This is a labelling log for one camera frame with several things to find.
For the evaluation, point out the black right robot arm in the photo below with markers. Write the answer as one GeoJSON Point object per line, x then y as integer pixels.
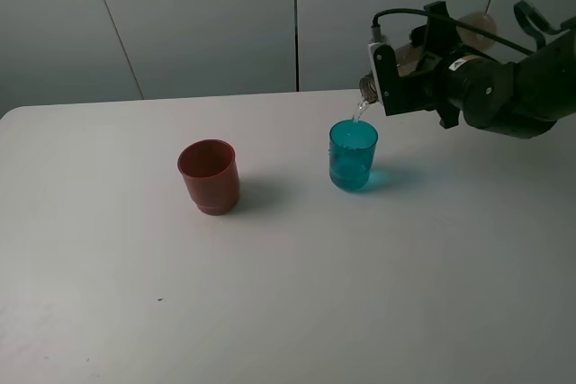
{"type": "Point", "coordinates": [522, 100]}

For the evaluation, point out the clear smoky plastic bottle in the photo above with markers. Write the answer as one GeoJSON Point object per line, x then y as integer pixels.
{"type": "Point", "coordinates": [409, 55]}

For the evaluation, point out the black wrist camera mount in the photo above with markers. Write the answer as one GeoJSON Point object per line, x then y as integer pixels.
{"type": "Point", "coordinates": [404, 94]}

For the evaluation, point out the red plastic cup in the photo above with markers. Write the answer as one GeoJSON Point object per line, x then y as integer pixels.
{"type": "Point", "coordinates": [210, 174]}

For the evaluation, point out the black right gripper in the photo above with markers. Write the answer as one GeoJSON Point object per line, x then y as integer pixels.
{"type": "Point", "coordinates": [454, 85]}

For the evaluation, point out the teal translucent cup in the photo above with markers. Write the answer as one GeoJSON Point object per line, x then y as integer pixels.
{"type": "Point", "coordinates": [351, 151]}

